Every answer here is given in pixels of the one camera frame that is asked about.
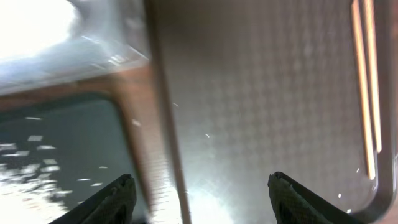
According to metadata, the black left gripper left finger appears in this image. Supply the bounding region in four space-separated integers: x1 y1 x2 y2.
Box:
50 174 137 224

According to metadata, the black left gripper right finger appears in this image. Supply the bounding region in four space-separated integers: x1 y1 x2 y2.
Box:
267 172 362 224

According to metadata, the wooden chopstick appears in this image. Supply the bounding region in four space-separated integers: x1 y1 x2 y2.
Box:
351 0 376 180
363 0 382 153

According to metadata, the black waste tray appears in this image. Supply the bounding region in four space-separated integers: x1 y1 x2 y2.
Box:
1 93 149 223

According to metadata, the clear plastic waste bin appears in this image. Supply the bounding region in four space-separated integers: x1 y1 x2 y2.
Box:
1 0 150 95

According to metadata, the spilled rice pile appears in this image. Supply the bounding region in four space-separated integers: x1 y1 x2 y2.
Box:
0 116 109 224

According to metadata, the dark brown serving tray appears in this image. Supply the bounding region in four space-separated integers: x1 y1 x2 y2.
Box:
145 0 397 223

